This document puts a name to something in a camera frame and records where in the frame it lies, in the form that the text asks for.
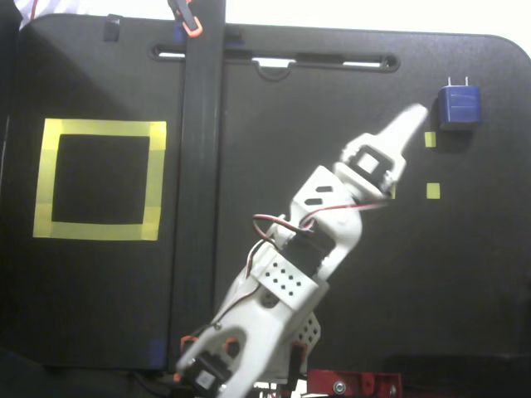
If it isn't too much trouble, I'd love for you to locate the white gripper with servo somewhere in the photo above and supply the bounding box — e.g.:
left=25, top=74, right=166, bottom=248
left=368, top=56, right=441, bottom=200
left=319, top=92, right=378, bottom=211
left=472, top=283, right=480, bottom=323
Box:
left=334, top=104, right=429, bottom=197

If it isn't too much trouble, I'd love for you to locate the black tape piece on table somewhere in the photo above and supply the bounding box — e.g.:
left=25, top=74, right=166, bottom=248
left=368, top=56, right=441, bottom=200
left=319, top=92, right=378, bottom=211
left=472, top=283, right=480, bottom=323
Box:
left=102, top=14, right=122, bottom=43

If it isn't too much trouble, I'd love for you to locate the orange and black spring clamp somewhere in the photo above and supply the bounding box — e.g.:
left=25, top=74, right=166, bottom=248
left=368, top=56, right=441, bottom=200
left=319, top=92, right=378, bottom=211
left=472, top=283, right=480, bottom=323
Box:
left=167, top=0, right=204, bottom=39

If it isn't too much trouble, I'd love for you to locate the blue and white charger block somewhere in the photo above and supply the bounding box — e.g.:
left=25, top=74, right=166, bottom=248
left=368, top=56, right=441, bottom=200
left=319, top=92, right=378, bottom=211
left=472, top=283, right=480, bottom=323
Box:
left=435, top=75, right=483, bottom=133

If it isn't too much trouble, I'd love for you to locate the yellow tape square outline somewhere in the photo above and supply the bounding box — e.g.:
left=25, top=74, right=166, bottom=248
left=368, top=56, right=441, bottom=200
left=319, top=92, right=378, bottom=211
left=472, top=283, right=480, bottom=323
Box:
left=32, top=118, right=168, bottom=242

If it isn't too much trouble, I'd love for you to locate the black flat strip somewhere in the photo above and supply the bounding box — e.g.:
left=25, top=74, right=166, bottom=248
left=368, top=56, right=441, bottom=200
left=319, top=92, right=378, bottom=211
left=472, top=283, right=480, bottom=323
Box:
left=168, top=0, right=227, bottom=374

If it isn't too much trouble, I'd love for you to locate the white striped cloth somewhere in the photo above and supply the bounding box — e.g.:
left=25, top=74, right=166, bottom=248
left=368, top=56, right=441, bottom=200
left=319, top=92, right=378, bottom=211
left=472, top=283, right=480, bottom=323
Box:
left=16, top=0, right=90, bottom=30

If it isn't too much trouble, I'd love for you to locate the red white black servo cable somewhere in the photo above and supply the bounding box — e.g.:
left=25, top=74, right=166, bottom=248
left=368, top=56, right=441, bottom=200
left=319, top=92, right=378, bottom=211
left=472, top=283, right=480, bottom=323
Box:
left=246, top=201, right=393, bottom=287

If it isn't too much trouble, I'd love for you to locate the red angle bracket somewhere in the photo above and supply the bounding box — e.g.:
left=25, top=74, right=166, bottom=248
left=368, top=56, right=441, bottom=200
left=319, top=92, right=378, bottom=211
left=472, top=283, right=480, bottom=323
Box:
left=307, top=368, right=403, bottom=398

